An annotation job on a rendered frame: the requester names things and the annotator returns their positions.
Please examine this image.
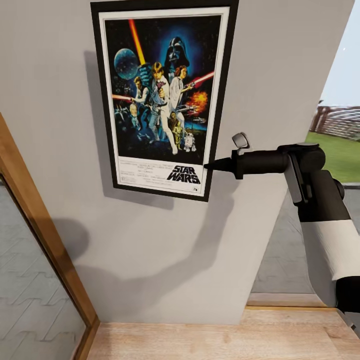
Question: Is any poster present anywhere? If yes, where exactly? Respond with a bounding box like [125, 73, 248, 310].
[90, 0, 239, 202]

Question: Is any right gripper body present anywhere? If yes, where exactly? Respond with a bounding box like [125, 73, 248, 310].
[231, 150, 269, 180]

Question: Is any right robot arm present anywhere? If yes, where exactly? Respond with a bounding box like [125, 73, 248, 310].
[204, 132, 360, 330]

